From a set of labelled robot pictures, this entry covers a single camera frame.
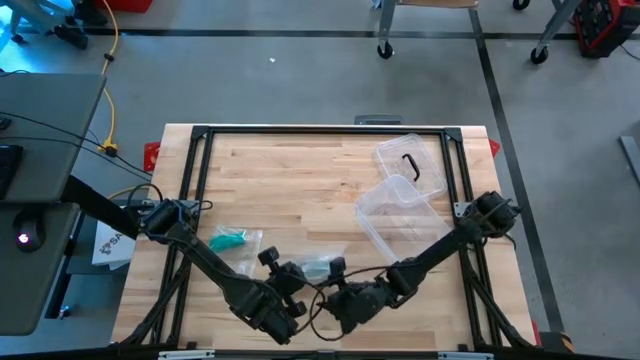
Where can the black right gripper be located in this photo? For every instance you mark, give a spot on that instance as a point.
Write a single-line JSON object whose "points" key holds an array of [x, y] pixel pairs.
{"points": [[357, 302]]}

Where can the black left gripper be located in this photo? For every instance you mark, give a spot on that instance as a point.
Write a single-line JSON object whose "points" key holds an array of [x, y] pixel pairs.
{"points": [[287, 282]]}

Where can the light green elastic bandage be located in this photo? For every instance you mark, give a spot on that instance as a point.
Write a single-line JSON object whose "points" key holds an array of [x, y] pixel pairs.
{"points": [[316, 271]]}

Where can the clear plastic bag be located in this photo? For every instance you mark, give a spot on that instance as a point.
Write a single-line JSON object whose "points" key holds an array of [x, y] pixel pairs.
{"points": [[325, 257], [247, 255]]}

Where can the teal elastic bandage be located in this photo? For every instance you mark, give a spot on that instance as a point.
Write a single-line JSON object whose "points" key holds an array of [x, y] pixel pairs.
{"points": [[225, 242]]}

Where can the clear plastic storage box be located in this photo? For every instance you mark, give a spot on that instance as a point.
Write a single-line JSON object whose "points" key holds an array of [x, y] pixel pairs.
{"points": [[395, 220]]}

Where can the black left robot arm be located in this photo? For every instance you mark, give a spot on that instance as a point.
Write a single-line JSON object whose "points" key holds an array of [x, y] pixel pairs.
{"points": [[220, 280]]}

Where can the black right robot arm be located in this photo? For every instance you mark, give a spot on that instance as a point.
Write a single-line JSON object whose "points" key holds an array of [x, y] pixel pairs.
{"points": [[440, 250]]}

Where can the white printed paper sheet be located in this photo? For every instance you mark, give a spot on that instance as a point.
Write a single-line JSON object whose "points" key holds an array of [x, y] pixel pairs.
{"points": [[112, 250]]}

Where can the grey metal plate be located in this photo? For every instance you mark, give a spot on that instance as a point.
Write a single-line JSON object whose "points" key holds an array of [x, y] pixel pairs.
{"points": [[377, 120]]}

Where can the black computer mouse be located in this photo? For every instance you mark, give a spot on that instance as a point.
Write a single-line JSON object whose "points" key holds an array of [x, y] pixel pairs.
{"points": [[27, 232]]}

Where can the grey table leg with caster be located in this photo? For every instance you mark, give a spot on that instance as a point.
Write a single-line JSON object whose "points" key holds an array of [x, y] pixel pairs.
{"points": [[386, 25], [556, 27]]}

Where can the grey desk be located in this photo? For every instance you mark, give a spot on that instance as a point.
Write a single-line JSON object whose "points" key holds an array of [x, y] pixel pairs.
{"points": [[50, 110]]}

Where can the black keyboard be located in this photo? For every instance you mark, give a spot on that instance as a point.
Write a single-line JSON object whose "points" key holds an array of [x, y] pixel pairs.
{"points": [[9, 170]]}

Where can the red plastic bin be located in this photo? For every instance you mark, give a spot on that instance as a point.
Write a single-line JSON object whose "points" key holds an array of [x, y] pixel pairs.
{"points": [[125, 5]]}

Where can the office chair base with casters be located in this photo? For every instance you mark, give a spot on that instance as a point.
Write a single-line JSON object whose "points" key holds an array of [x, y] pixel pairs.
{"points": [[70, 35]]}

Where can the black caster wheel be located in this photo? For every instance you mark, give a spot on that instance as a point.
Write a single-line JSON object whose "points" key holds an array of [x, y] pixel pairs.
{"points": [[521, 4]]}

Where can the red and black crate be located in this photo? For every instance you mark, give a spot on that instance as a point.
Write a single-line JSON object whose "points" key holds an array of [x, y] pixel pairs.
{"points": [[600, 30]]}

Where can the silver metal bracket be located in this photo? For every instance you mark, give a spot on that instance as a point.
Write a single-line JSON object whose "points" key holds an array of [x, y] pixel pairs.
{"points": [[185, 355], [465, 356]]}

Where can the silver frame corner bracket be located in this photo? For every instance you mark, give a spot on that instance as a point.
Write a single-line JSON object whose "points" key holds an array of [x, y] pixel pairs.
{"points": [[460, 207]]}

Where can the black aluminium table frame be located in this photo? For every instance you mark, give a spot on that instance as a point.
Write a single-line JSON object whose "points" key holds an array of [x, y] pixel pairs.
{"points": [[300, 130]]}

